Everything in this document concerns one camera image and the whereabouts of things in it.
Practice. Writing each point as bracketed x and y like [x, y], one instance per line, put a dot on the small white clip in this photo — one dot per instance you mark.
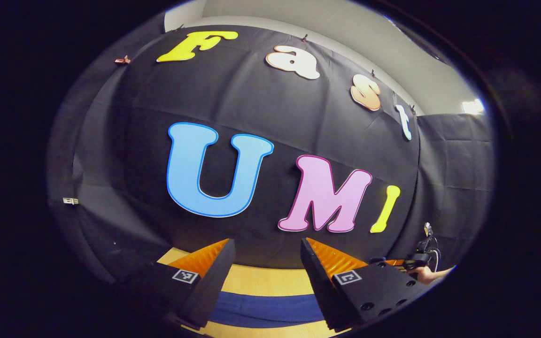
[70, 201]

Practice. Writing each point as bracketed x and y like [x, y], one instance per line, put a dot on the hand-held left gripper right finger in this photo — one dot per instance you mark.
[322, 291]

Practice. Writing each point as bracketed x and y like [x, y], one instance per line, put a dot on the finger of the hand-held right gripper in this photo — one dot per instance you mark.
[395, 262]

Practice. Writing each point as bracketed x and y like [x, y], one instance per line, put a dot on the blue denim jeans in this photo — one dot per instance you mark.
[266, 310]

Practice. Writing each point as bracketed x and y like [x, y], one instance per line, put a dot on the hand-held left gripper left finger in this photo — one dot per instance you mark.
[214, 281]

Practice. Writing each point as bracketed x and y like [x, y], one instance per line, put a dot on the black backdrop cloth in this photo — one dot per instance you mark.
[275, 108]

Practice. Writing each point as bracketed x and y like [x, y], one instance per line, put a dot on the small red clip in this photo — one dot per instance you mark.
[122, 59]

